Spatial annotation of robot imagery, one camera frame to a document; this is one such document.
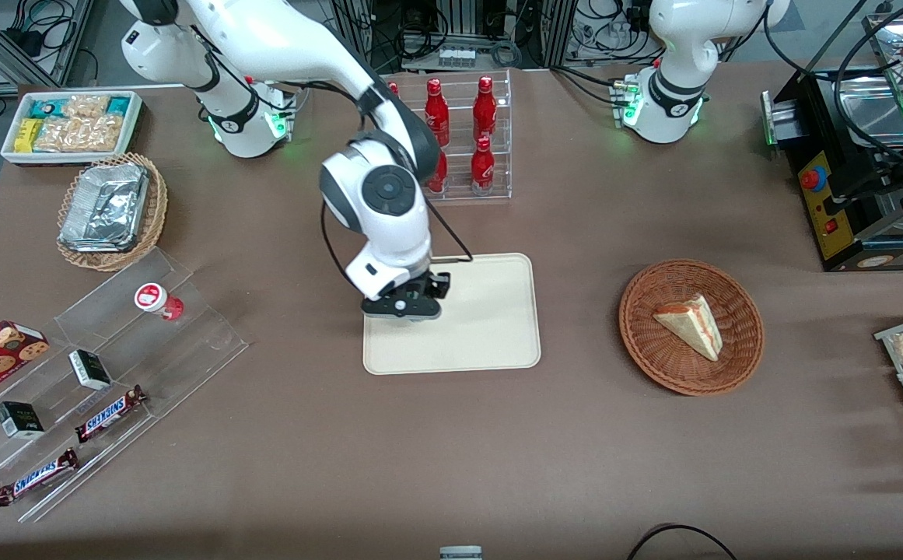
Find small black box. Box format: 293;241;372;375
0;401;45;440
68;349;114;391

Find large clear nut bag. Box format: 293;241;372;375
33;114;124;154

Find silver foil tray stack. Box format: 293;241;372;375
58;163;150;254

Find black looped cable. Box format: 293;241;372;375
625;523;740;560

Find small clear nut bag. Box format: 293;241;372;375
62;93;112;120

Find snickers chocolate bar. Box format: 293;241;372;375
0;447;80;508
74;384;148;445

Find beige plastic tray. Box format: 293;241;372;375
362;253;542;376

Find red gum bottle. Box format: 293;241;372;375
134;282;185;322

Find clear acrylic bottle rack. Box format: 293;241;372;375
377;68;513;205

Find tan wicker basket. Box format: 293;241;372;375
57;152;169;272

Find triangle sandwich wedge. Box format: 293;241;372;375
652;293;724;362

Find yellow snack pack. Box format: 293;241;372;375
13;117;44;154

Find round brown wicker basket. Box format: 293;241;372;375
618;258;765;397

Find clear acrylic stepped display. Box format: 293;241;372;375
0;247;250;524

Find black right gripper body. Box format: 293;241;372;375
361;271;452;320

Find black toaster oven machine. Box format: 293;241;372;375
760;0;903;273

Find white snack bin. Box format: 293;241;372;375
0;89;145;167

